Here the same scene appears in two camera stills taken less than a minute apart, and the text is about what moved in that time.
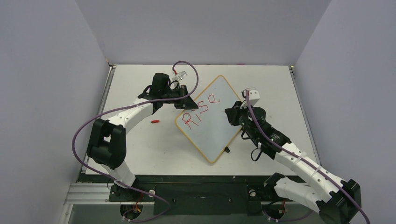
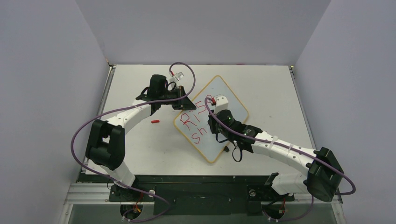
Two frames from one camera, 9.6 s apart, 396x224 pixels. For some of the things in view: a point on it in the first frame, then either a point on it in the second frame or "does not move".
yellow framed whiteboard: (208, 128) does not move
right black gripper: (236, 114) -> (212, 125)
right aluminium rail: (292, 69) does not move
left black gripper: (187, 103) does not move
